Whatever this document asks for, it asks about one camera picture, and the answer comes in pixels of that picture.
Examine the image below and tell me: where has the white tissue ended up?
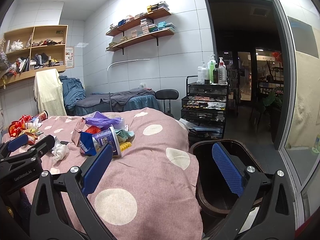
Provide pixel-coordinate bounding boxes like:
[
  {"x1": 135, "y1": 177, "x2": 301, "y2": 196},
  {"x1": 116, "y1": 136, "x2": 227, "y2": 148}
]
[{"x1": 52, "y1": 136, "x2": 69, "y2": 163}]

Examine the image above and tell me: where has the blue snack wrapper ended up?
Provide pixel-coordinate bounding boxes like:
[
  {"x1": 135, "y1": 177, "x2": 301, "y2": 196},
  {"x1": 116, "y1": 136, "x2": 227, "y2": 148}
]
[{"x1": 79, "y1": 132, "x2": 97, "y2": 156}]

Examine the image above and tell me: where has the orange mesh net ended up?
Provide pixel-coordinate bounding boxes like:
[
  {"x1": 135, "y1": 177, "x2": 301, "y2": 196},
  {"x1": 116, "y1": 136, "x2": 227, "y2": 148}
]
[{"x1": 85, "y1": 126, "x2": 101, "y2": 134}]

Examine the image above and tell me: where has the yellow mesh net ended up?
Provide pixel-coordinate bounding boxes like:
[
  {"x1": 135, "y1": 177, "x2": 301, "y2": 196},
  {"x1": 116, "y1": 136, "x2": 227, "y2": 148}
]
[{"x1": 119, "y1": 141, "x2": 132, "y2": 152}]

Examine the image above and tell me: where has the teal cloth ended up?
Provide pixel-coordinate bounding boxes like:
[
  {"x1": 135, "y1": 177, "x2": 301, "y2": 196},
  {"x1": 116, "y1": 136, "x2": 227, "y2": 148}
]
[{"x1": 115, "y1": 129, "x2": 135, "y2": 143}]

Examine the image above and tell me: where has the dark brown trash bin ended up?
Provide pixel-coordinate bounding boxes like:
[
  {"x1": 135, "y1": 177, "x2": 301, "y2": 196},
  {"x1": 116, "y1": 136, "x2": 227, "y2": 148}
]
[{"x1": 189, "y1": 139, "x2": 266, "y2": 219}]

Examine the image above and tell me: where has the red shiny wrapper pile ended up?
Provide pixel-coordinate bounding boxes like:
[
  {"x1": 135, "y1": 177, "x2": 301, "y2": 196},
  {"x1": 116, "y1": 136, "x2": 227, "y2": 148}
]
[{"x1": 8, "y1": 115, "x2": 43, "y2": 145}]

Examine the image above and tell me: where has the red snack can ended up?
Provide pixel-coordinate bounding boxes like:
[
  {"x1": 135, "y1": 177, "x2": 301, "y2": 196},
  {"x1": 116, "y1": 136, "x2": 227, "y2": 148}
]
[{"x1": 34, "y1": 111, "x2": 48, "y2": 122}]

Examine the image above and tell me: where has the blue bedding pile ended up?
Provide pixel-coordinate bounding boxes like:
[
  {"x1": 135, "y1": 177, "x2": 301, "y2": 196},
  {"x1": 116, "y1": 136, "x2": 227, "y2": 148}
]
[{"x1": 59, "y1": 75, "x2": 86, "y2": 110}]

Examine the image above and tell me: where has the pink polka dot blanket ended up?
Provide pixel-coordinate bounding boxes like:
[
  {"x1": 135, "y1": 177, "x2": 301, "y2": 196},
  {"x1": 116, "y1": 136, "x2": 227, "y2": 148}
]
[{"x1": 1, "y1": 107, "x2": 203, "y2": 240}]

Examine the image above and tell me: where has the small bottle outside window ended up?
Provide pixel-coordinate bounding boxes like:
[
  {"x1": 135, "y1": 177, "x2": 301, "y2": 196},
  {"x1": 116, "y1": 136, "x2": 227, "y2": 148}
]
[{"x1": 311, "y1": 133, "x2": 320, "y2": 154}]

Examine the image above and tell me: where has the wooden cubby shelf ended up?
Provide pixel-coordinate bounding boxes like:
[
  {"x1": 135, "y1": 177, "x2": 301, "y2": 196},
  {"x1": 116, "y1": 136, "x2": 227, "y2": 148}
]
[{"x1": 1, "y1": 25, "x2": 73, "y2": 87}]

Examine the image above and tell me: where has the massage bed blue cover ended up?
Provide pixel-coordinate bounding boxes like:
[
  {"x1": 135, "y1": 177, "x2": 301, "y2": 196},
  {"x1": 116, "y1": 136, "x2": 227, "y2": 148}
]
[{"x1": 65, "y1": 88, "x2": 159, "y2": 116}]

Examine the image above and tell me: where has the green potted plant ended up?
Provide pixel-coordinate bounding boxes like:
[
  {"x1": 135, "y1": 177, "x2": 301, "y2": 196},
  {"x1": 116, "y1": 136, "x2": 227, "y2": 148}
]
[{"x1": 263, "y1": 87, "x2": 284, "y2": 111}]

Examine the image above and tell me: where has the black rolling cart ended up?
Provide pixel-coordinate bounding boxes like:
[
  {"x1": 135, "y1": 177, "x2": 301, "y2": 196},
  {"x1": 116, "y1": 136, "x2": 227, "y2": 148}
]
[{"x1": 180, "y1": 75, "x2": 229, "y2": 143}]

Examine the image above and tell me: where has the black round stool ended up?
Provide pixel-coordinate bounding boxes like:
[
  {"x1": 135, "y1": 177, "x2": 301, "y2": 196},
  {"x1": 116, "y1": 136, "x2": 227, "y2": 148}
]
[{"x1": 155, "y1": 89, "x2": 179, "y2": 118}]

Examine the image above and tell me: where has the dark brown bottle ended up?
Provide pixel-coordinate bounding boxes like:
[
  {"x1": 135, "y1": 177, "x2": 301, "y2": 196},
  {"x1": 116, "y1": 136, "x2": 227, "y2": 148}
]
[{"x1": 213, "y1": 64, "x2": 219, "y2": 84}]

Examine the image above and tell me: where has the clear pump bottle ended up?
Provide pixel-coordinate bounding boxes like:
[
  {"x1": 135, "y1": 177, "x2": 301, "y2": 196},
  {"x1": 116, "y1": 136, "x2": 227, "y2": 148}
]
[{"x1": 217, "y1": 57, "x2": 227, "y2": 85}]

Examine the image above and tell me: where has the white pump bottle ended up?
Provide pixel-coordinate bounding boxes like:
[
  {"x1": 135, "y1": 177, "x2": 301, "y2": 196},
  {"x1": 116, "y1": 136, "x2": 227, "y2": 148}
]
[{"x1": 201, "y1": 61, "x2": 210, "y2": 85}]

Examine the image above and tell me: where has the green pump bottle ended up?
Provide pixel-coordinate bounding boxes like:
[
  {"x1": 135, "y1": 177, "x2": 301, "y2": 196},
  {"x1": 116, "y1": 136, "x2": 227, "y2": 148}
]
[{"x1": 208, "y1": 54, "x2": 216, "y2": 83}]

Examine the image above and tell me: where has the wall poster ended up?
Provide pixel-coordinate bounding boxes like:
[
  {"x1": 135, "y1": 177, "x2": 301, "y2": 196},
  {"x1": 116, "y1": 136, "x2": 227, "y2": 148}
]
[{"x1": 65, "y1": 46, "x2": 74, "y2": 68}]

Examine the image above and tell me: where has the lower wooden wall shelf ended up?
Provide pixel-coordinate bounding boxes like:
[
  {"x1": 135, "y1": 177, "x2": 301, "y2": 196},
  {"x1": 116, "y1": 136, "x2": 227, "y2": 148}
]
[{"x1": 105, "y1": 28, "x2": 175, "y2": 52}]

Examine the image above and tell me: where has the wooden wall shelf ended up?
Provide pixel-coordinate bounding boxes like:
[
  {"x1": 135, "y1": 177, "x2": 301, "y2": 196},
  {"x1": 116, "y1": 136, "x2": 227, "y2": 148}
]
[
  {"x1": 105, "y1": 28, "x2": 175, "y2": 52},
  {"x1": 106, "y1": 8, "x2": 171, "y2": 37}
]

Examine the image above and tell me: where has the upper wooden wall shelf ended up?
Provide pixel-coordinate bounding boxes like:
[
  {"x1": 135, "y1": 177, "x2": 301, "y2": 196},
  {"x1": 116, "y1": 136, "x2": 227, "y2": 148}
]
[{"x1": 106, "y1": 8, "x2": 171, "y2": 37}]

